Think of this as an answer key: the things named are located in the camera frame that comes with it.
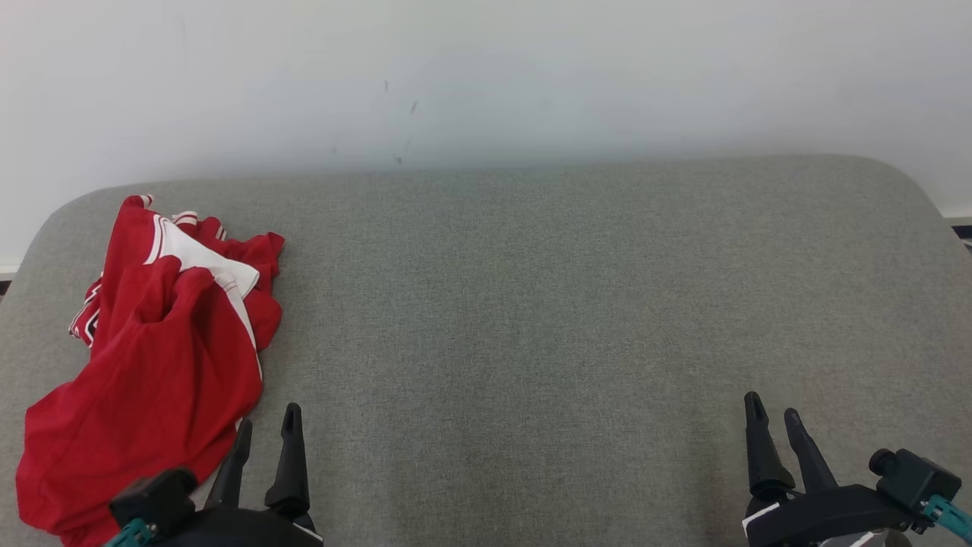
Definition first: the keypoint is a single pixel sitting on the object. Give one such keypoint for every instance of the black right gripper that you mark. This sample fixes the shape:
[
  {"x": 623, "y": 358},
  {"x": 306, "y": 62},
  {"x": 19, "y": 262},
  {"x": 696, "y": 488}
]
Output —
[{"x": 820, "y": 516}]

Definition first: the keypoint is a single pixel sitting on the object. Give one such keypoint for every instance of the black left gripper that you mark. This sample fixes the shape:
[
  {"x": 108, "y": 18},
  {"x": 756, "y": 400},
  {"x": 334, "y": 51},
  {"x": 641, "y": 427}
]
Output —
[{"x": 243, "y": 532}]

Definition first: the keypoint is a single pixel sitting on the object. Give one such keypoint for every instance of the red white-striped shorts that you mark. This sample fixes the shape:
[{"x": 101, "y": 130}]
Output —
[{"x": 144, "y": 395}]

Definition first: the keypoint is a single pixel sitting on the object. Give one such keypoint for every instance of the red white-sleeved t-shirt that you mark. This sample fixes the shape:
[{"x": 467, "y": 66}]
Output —
[{"x": 190, "y": 251}]

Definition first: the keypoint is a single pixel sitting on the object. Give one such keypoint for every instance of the grey fabric sofa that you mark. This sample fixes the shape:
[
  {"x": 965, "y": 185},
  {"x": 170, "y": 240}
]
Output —
[{"x": 531, "y": 319}]

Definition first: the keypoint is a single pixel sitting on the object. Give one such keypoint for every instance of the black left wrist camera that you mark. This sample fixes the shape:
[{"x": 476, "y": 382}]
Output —
[{"x": 156, "y": 494}]

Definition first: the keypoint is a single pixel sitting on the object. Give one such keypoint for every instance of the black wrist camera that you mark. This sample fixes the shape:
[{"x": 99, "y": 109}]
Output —
[
  {"x": 156, "y": 494},
  {"x": 915, "y": 479}
]

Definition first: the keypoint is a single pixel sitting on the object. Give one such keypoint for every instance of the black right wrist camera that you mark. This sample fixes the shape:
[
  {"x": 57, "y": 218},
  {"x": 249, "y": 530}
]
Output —
[{"x": 915, "y": 479}]

